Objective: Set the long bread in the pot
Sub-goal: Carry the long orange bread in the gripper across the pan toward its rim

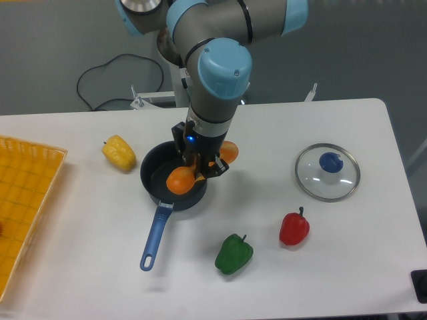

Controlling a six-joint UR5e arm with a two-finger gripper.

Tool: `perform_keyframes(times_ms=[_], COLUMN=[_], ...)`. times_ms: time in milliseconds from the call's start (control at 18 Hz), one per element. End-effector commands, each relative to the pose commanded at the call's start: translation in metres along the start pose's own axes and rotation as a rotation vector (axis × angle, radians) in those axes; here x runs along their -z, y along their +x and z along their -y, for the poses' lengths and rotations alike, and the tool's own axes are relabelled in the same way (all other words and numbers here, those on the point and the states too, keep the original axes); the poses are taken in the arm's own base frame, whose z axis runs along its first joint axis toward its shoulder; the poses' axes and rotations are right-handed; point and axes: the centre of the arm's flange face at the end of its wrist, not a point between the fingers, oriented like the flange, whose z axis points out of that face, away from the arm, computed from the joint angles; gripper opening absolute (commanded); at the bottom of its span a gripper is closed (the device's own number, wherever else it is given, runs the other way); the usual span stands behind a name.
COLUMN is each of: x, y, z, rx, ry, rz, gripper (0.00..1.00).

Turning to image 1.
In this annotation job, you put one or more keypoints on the red bell pepper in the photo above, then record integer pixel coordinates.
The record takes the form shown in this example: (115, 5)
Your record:
(294, 228)

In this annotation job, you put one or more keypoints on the glass lid with blue knob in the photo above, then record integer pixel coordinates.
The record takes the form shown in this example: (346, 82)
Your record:
(327, 172)

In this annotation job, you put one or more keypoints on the long orange bread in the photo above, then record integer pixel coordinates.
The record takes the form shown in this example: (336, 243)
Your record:
(182, 179)

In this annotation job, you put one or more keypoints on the yellow bell pepper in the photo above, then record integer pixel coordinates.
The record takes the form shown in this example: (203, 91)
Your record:
(119, 153)

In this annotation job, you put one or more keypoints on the green bell pepper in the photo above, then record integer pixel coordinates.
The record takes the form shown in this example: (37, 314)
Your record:
(234, 254)

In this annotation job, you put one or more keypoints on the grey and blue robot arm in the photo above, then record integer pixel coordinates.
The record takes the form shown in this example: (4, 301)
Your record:
(212, 41)

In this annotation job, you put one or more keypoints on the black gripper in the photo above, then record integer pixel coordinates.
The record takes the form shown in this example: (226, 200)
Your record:
(199, 150)

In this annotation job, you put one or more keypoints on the black device at table edge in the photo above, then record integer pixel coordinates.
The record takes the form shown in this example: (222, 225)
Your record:
(419, 278)

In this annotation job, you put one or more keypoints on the dark pot with blue handle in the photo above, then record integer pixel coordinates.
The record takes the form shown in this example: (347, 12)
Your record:
(154, 171)

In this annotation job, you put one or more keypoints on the yellow plastic basket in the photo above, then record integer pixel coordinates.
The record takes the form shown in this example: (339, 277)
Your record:
(28, 173)

